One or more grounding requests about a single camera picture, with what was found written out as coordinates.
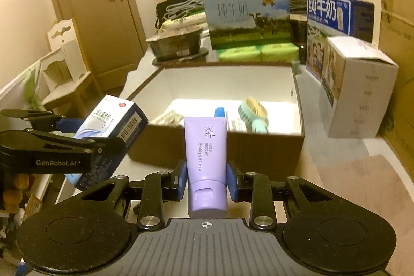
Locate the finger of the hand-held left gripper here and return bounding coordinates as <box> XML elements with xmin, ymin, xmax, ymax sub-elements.
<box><xmin>0</xmin><ymin>109</ymin><xmax>77</xmax><ymax>135</ymax></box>
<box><xmin>0</xmin><ymin>130</ymin><xmax>126</xmax><ymax>155</ymax></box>

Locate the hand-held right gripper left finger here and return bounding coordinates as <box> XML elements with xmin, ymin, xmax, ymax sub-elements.
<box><xmin>78</xmin><ymin>160</ymin><xmax>188</xmax><ymax>230</ymax></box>

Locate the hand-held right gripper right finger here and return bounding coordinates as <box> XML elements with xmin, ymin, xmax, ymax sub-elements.
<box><xmin>226</xmin><ymin>160</ymin><xmax>338</xmax><ymax>230</ymax></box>

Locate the purple cosmetic tube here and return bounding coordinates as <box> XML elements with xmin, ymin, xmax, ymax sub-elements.
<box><xmin>184</xmin><ymin>116</ymin><xmax>229</xmax><ymax>218</ymax></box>

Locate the blue white medicine box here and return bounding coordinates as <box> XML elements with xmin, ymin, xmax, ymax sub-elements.
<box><xmin>65</xmin><ymin>95</ymin><xmax>149</xmax><ymax>191</ymax></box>

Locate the brown storage box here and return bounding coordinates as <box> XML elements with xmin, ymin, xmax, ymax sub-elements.
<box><xmin>127</xmin><ymin>63</ymin><xmax>305</xmax><ymax>167</ymax></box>

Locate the yellow plush toy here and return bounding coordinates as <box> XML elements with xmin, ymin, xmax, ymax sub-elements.
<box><xmin>3</xmin><ymin>174</ymin><xmax>30</xmax><ymax>212</ymax></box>

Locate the green cloth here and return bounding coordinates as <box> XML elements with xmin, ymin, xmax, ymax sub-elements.
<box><xmin>22</xmin><ymin>68</ymin><xmax>43</xmax><ymax>106</ymax></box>

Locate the small wooden chair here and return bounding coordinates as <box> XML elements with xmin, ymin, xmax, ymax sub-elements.
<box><xmin>41</xmin><ymin>19</ymin><xmax>95</xmax><ymax>122</ymax></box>

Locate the white pill box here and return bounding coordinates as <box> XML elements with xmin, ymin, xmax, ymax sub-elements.
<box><xmin>228</xmin><ymin>119</ymin><xmax>247</xmax><ymax>132</ymax></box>

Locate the silver blister pack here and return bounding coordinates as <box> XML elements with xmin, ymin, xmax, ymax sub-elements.
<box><xmin>151</xmin><ymin>110</ymin><xmax>186</xmax><ymax>127</ymax></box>

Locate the wooden door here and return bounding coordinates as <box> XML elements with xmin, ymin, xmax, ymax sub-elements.
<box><xmin>42</xmin><ymin>0</ymin><xmax>147</xmax><ymax>93</ymax></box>

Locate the black instant food bowl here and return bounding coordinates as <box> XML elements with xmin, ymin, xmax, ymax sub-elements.
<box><xmin>146</xmin><ymin>28</ymin><xmax>204</xmax><ymax>61</ymax></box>
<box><xmin>152</xmin><ymin>49</ymin><xmax>209</xmax><ymax>65</ymax></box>

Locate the green tissue pack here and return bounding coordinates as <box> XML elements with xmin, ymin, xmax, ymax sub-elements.
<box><xmin>216</xmin><ymin>46</ymin><xmax>262</xmax><ymax>63</ymax></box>
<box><xmin>261</xmin><ymin>43</ymin><xmax>300</xmax><ymax>63</ymax></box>

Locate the stack of cream packets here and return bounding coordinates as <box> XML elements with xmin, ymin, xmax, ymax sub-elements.
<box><xmin>161</xmin><ymin>12</ymin><xmax>208</xmax><ymax>33</ymax></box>

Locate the black laptop bag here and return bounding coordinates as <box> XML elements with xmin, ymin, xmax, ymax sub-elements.
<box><xmin>154</xmin><ymin>0</ymin><xmax>198</xmax><ymax>29</ymax></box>

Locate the white product box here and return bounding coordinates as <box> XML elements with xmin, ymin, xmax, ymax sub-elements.
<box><xmin>320</xmin><ymin>36</ymin><xmax>399</xmax><ymax>138</ymax></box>

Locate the green cow print milk carton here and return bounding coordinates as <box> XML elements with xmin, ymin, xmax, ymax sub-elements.
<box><xmin>202</xmin><ymin>0</ymin><xmax>290</xmax><ymax>49</ymax></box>

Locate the blue milk carton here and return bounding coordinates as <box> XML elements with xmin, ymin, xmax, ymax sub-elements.
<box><xmin>305</xmin><ymin>0</ymin><xmax>375</xmax><ymax>83</ymax></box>

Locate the large cardboard box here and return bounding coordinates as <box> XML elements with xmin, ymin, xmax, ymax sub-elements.
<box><xmin>377</xmin><ymin>0</ymin><xmax>414</xmax><ymax>152</ymax></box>

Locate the grey folded strap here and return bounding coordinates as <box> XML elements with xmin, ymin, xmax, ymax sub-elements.
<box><xmin>163</xmin><ymin>0</ymin><xmax>206</xmax><ymax>20</ymax></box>

